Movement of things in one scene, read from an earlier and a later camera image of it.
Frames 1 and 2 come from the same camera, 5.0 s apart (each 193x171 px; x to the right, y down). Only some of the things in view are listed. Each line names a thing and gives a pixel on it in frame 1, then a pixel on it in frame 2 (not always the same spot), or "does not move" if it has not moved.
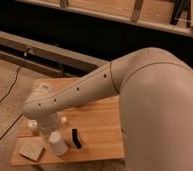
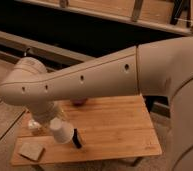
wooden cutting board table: x=94 y=131 does not move
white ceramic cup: x=59 y=147 to x=62 y=130
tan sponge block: x=31 y=150 does not move
